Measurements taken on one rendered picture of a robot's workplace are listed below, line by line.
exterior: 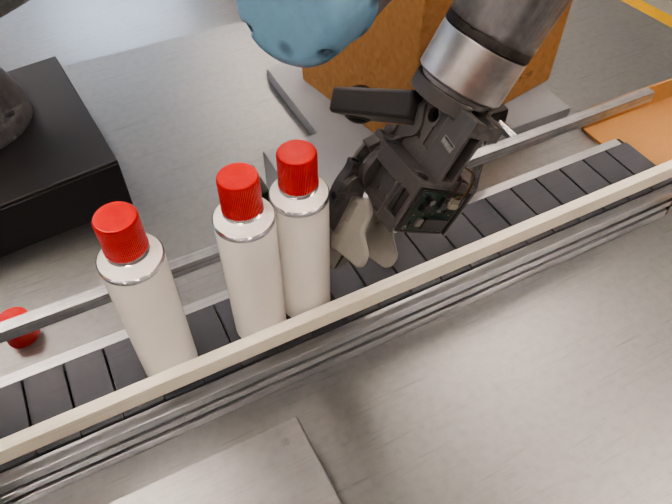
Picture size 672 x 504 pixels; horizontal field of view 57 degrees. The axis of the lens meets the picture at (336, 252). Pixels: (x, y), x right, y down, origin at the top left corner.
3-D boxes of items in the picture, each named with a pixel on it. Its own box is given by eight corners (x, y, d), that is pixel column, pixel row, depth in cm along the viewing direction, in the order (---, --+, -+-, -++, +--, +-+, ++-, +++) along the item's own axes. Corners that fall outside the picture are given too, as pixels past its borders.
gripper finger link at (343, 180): (320, 229, 56) (365, 150, 52) (313, 218, 57) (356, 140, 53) (359, 232, 59) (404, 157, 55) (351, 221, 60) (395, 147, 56)
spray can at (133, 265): (153, 396, 57) (85, 253, 42) (138, 353, 60) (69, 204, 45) (206, 373, 59) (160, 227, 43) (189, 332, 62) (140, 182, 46)
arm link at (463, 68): (427, 5, 48) (491, 31, 53) (398, 58, 50) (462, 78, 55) (485, 52, 44) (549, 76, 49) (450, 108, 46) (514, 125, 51)
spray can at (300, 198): (293, 331, 62) (279, 181, 46) (273, 294, 65) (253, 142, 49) (339, 312, 64) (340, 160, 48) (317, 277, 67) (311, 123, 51)
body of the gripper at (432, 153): (382, 238, 51) (462, 114, 45) (334, 175, 56) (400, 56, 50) (443, 241, 56) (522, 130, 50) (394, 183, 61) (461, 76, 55)
